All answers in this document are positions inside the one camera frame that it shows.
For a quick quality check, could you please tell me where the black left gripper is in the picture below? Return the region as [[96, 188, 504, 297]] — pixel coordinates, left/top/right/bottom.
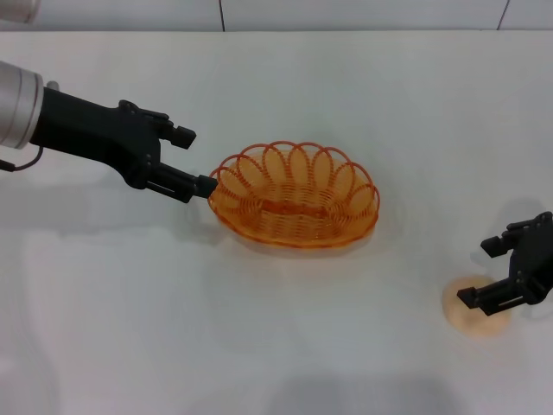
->
[[29, 84, 219, 205]]

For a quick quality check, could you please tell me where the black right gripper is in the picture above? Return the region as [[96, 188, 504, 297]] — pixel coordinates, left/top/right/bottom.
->
[[456, 210, 553, 319]]

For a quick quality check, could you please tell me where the pale round bread bun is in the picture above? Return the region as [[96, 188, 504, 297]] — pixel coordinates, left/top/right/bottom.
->
[[441, 275, 513, 341]]

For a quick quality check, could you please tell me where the orange plastic woven basket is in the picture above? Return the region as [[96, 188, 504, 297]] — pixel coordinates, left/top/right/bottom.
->
[[207, 140, 381, 250]]

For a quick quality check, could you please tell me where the grey left gripper cable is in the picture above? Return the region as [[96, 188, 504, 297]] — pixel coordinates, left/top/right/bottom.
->
[[0, 144, 44, 172]]

